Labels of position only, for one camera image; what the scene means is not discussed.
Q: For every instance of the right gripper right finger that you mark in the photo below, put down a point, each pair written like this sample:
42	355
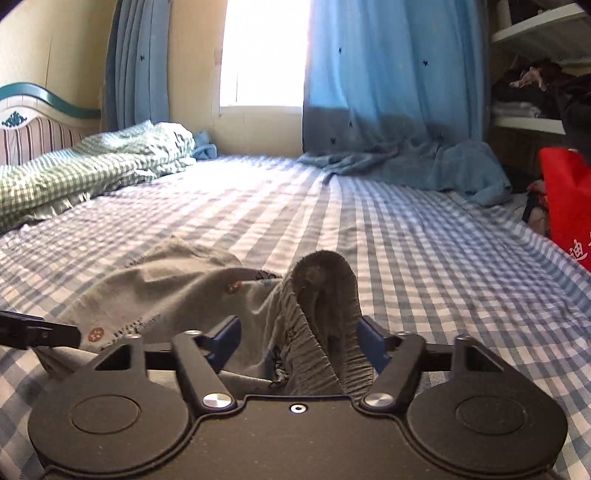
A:
397	361

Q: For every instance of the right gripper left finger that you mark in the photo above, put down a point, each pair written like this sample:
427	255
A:
199	358

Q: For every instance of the grey printed pants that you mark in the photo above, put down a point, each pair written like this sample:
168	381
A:
298	329

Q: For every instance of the blue checked bed sheet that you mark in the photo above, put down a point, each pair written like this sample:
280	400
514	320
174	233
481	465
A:
430	263

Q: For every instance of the green checked folded quilt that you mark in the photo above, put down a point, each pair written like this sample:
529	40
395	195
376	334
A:
101	163

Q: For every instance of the small blue cloth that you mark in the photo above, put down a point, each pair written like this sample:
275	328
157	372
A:
204	148

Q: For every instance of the striped bed headboard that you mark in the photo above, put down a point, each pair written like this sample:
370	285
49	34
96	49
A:
35	121

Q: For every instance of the red bag with characters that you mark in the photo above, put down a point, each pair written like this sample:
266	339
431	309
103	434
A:
567	179

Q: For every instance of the blue star curtain right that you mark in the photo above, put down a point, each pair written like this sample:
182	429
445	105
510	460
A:
398	92

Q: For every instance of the blue curtain left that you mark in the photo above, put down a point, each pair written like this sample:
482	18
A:
135	83

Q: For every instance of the dark clothes on shelf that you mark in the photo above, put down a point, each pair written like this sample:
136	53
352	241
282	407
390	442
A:
531	84

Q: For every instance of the black hanging garment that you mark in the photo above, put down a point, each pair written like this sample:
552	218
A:
574	103

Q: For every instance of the bright window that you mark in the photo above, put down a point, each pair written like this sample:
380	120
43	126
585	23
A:
263	55

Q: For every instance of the white shelf unit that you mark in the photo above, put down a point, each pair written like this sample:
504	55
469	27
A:
536	46

